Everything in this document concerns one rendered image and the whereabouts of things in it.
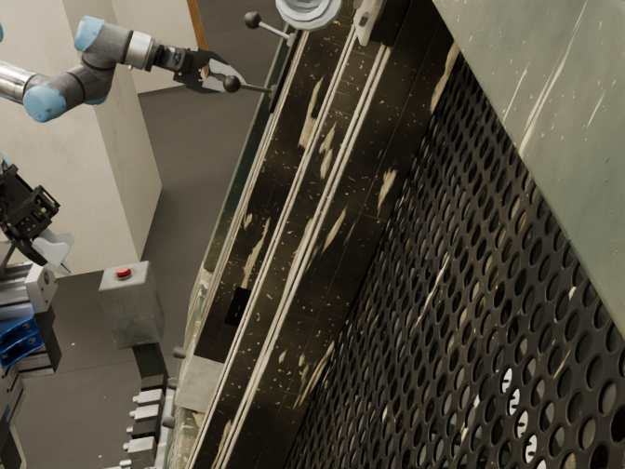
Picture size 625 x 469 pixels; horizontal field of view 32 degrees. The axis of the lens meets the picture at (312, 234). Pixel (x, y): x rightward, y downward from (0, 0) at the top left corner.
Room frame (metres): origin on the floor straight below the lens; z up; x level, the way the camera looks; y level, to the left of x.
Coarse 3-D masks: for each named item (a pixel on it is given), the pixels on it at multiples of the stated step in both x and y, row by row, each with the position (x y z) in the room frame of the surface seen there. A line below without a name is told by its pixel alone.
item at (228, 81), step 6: (228, 78) 2.18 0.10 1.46; (234, 78) 2.18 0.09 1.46; (222, 84) 2.18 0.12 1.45; (228, 84) 2.17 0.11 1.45; (234, 84) 2.17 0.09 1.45; (240, 84) 2.18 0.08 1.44; (228, 90) 2.17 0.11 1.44; (234, 90) 2.17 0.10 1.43; (258, 90) 2.20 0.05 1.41; (264, 90) 2.21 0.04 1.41; (270, 90) 2.21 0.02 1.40; (270, 96) 2.21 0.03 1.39
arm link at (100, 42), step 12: (84, 24) 2.22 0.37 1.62; (96, 24) 2.22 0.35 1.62; (108, 24) 2.23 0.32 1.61; (84, 36) 2.21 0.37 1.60; (96, 36) 2.21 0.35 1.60; (108, 36) 2.21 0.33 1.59; (120, 36) 2.21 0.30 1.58; (84, 48) 2.22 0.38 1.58; (96, 48) 2.21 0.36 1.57; (108, 48) 2.21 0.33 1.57; (120, 48) 2.20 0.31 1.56; (96, 60) 2.22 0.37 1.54; (108, 60) 2.22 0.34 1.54; (120, 60) 2.21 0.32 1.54
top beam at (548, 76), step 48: (432, 0) 0.86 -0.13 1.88; (480, 0) 0.72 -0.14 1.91; (528, 0) 0.61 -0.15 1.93; (576, 0) 0.54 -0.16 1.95; (624, 0) 0.48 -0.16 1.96; (480, 48) 0.67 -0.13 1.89; (528, 48) 0.58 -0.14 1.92; (576, 48) 0.51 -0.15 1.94; (624, 48) 0.45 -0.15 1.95; (528, 96) 0.54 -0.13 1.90; (576, 96) 0.48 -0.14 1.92; (624, 96) 0.43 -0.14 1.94; (528, 144) 0.51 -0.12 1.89; (576, 144) 0.45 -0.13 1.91; (624, 144) 0.41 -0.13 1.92; (576, 192) 0.43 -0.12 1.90; (624, 192) 0.39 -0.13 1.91; (576, 240) 0.41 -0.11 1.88; (624, 240) 0.37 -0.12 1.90; (624, 288) 0.35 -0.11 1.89; (624, 336) 0.33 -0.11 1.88
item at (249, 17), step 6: (252, 12) 2.27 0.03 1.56; (246, 18) 2.26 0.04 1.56; (252, 18) 2.26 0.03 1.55; (258, 18) 2.26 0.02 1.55; (246, 24) 2.26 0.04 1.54; (252, 24) 2.26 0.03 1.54; (258, 24) 2.26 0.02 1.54; (264, 24) 2.26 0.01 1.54; (270, 30) 2.25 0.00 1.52; (276, 30) 2.24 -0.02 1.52; (282, 36) 2.23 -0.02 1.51; (288, 36) 2.22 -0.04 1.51; (294, 36) 2.21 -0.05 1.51; (288, 42) 2.21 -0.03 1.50
